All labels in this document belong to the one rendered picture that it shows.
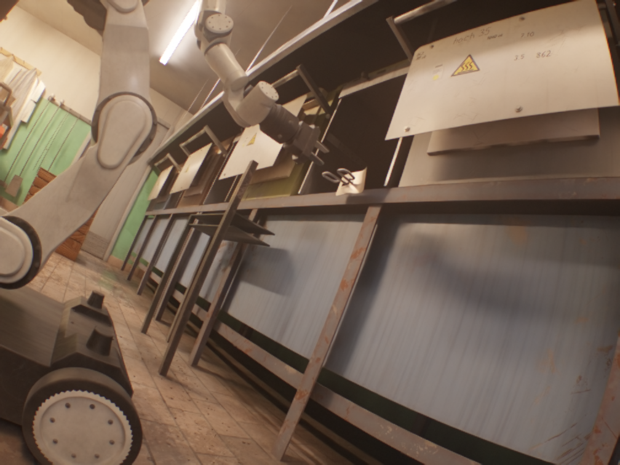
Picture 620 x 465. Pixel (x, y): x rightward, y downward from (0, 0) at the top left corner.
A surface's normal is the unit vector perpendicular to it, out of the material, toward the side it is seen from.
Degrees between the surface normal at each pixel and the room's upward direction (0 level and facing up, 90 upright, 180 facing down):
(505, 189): 90
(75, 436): 90
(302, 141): 90
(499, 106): 90
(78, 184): 115
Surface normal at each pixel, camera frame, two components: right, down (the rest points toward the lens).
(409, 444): -0.72, -0.43
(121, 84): 0.58, 0.03
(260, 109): 0.02, 0.78
